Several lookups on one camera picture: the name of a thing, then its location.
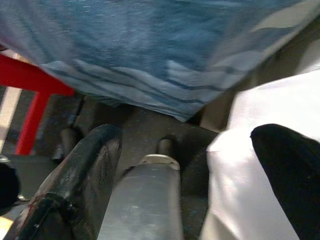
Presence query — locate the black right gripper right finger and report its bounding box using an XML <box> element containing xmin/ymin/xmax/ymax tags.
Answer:
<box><xmin>250</xmin><ymin>123</ymin><xmax>320</xmax><ymax>240</ymax></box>

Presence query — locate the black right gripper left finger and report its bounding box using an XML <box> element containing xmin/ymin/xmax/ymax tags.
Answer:
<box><xmin>17</xmin><ymin>123</ymin><xmax>124</xmax><ymax>240</ymax></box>

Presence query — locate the white garment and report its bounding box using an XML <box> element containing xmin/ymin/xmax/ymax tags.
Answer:
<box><xmin>199</xmin><ymin>69</ymin><xmax>320</xmax><ymax>240</ymax></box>

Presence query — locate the red plastic stool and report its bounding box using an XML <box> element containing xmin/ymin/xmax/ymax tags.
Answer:
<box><xmin>0</xmin><ymin>53</ymin><xmax>76</xmax><ymax>156</ymax></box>

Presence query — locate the blue striped cloth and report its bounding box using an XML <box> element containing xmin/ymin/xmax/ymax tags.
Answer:
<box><xmin>0</xmin><ymin>0</ymin><xmax>320</xmax><ymax>123</ymax></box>

